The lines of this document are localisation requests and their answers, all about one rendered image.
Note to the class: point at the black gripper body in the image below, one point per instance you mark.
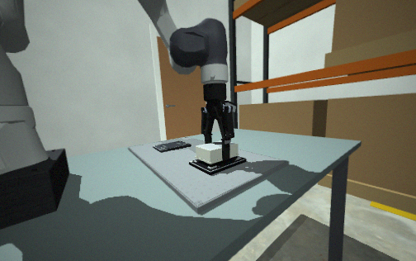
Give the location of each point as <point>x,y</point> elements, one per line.
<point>217,93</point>

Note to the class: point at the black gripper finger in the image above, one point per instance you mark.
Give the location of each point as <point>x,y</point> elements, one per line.
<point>226,126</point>
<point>207,123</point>

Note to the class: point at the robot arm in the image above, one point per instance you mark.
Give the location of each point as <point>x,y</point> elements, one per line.
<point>203,45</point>

